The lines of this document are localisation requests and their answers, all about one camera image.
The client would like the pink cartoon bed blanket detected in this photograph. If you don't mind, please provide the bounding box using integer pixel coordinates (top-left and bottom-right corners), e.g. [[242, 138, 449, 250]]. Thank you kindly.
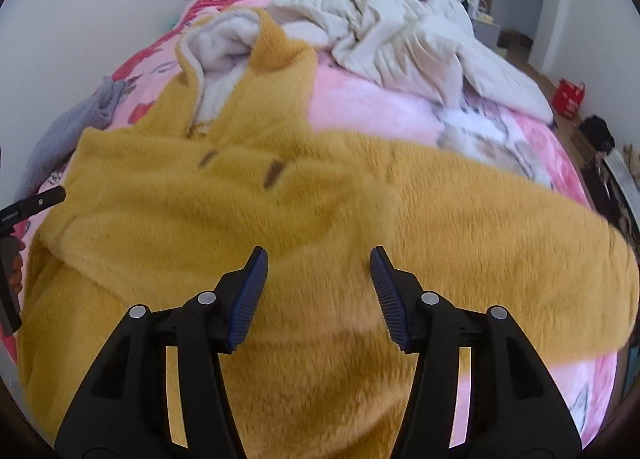
[[15, 0, 617, 444]]

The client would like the yellow fleece hooded jacket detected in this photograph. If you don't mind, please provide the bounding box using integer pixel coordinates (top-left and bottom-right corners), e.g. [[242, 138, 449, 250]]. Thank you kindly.
[[17, 8, 639, 458]]

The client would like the black bag on floor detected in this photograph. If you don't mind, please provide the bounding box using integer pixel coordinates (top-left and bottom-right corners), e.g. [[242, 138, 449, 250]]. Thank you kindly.
[[578, 115, 615, 154]]

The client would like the grey bedside table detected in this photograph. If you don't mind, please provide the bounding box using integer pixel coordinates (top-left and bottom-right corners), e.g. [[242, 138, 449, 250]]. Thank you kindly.
[[472, 17, 501, 49]]

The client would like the red shopping bag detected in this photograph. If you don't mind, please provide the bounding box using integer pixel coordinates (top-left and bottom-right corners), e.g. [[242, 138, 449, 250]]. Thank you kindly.
[[551, 78, 586, 120]]

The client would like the cream quilted blanket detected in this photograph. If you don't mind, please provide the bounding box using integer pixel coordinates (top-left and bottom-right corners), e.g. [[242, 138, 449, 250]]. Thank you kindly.
[[267, 0, 553, 124]]

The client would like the grey folded garment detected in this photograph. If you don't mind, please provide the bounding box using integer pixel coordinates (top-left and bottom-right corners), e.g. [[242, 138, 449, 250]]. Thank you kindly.
[[15, 76, 126, 200]]

